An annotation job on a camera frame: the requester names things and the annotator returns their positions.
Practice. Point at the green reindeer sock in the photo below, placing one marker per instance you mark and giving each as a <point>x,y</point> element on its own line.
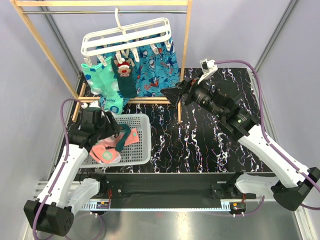
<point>123,74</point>

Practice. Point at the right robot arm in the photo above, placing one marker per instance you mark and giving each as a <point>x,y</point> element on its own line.
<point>292,182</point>

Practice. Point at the blue shark print shorts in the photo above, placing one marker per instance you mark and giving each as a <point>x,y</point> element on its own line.
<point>156,69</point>

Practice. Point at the pink sock front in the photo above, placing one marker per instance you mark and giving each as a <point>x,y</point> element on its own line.
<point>112,140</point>

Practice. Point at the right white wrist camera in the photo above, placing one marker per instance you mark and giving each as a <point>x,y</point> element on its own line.
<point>208,67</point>

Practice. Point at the metal rack rod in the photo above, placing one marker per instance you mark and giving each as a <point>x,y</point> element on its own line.
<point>105,12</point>

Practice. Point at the plain dark green sock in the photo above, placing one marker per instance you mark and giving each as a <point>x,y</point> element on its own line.
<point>121,142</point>

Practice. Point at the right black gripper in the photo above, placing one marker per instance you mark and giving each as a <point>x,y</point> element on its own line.
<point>174,94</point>

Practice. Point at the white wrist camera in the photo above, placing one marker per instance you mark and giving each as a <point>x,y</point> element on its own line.
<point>208,67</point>
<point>93,104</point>

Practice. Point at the wooden clothes rack frame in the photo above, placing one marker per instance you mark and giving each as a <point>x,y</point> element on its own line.
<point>19,7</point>

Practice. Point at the pink sock end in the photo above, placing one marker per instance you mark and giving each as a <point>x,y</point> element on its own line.
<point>105,153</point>

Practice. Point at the mint sock with blue logo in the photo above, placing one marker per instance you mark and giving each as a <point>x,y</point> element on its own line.
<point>111,100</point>

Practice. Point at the mint sock outer left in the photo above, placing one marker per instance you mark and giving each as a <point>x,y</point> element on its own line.
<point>91,74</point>

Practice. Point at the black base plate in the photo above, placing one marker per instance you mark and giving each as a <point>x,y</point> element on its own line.
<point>164,190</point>

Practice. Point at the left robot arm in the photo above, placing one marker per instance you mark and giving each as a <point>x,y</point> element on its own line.
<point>54,210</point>

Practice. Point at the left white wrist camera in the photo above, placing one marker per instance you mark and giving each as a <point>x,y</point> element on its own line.
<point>93,104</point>

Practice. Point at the white plastic basket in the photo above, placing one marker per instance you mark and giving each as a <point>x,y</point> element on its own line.
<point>136,150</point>

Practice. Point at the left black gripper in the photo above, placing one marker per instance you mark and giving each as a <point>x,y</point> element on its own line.
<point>111,129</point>

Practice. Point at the white plastic clip hanger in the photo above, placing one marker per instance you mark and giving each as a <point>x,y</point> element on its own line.
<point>125,37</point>

